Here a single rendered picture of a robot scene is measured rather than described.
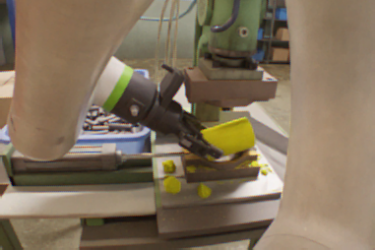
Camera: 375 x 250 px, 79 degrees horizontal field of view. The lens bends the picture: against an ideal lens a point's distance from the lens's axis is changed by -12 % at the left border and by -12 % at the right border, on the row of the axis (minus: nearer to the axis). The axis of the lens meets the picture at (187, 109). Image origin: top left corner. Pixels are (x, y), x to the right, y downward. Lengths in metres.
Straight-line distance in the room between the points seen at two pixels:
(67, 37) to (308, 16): 0.18
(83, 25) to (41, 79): 0.08
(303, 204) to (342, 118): 0.10
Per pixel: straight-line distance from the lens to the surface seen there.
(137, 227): 0.54
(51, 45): 0.20
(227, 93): 0.47
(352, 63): 0.22
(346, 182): 0.26
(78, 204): 0.54
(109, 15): 0.17
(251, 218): 0.51
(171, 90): 0.46
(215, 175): 0.56
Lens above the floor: 1.37
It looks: 25 degrees down
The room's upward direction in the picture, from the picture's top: 3 degrees clockwise
